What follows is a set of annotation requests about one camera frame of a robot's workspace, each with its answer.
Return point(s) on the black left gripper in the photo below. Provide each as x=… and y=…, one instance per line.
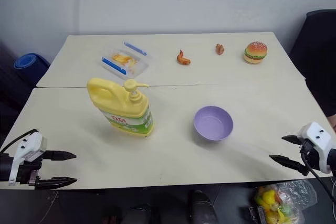
x=27, y=170

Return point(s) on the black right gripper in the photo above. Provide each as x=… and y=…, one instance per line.
x=311, y=157

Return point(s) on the purple plastic bowl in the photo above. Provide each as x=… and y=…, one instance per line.
x=213, y=124

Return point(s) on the yellow detergent bottle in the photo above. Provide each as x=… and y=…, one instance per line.
x=123, y=108

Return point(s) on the yellow toy fruit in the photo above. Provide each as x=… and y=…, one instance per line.
x=269, y=197

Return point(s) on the clear plastic bag of toys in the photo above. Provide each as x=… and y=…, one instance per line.
x=286, y=203

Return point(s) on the dark fabric furniture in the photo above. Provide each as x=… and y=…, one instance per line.
x=15, y=90

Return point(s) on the black chair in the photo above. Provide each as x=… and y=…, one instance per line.
x=317, y=58

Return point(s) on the toy hamburger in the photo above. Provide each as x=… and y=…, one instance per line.
x=255, y=52

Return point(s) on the dark rounded shape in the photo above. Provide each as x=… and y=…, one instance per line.
x=200, y=207

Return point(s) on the blue rolled foam mat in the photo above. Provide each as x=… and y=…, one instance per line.
x=30, y=62

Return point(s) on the small brown toy food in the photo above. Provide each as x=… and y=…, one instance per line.
x=220, y=48

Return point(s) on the clear container with blue clips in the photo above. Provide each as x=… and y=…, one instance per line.
x=123, y=62

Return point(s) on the toy french fries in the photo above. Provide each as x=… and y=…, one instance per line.
x=123, y=60

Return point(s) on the toy chicken wing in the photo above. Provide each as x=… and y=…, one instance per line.
x=183, y=58

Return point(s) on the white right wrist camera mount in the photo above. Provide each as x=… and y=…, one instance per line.
x=316, y=133

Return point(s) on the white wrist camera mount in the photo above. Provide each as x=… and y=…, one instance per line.
x=29, y=146
x=316, y=133

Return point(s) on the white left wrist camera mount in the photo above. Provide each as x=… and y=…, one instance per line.
x=29, y=146

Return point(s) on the black metal bracket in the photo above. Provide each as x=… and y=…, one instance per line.
x=257, y=214

